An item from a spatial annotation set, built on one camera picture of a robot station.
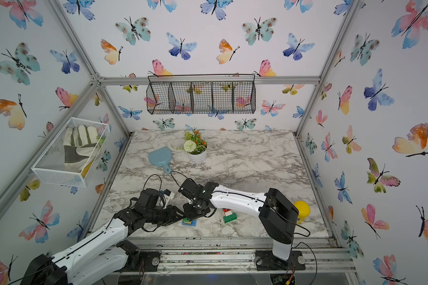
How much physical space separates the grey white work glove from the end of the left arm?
249 mm

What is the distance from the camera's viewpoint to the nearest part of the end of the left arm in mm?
599

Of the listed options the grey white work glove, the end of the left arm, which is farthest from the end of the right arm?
the grey white work glove

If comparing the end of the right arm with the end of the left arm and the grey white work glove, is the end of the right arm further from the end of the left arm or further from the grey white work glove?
the grey white work glove

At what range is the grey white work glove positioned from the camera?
718 millimetres
